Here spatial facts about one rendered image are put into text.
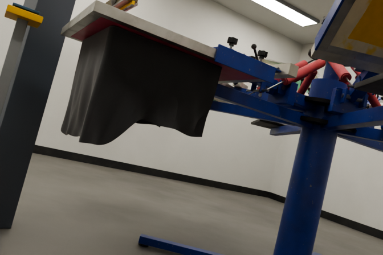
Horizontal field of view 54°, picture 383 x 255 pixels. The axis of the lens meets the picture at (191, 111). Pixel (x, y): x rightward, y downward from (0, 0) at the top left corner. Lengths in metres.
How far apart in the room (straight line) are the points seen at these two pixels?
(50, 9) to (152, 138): 4.04
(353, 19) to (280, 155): 5.82
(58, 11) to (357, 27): 1.38
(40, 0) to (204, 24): 4.52
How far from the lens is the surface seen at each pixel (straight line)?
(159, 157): 5.91
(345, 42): 1.62
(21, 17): 1.62
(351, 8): 1.52
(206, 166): 6.35
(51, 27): 2.02
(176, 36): 1.39
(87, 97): 1.46
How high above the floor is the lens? 0.61
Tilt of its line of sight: 5 degrees up
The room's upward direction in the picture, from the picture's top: 14 degrees clockwise
